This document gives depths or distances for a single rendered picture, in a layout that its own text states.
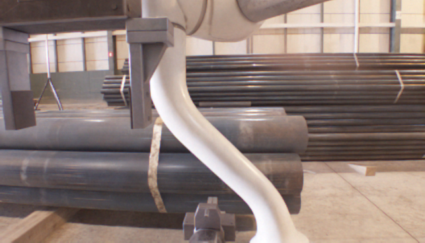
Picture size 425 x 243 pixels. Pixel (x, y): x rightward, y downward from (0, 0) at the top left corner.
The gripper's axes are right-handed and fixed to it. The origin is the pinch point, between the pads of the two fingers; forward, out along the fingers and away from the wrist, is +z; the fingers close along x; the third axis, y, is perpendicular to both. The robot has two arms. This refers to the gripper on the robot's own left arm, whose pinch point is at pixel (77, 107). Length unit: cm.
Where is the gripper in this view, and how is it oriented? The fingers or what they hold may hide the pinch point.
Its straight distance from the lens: 25.0
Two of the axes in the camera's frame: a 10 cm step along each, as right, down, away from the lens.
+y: 0.0, -1.2, 9.9
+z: 0.2, 9.9, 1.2
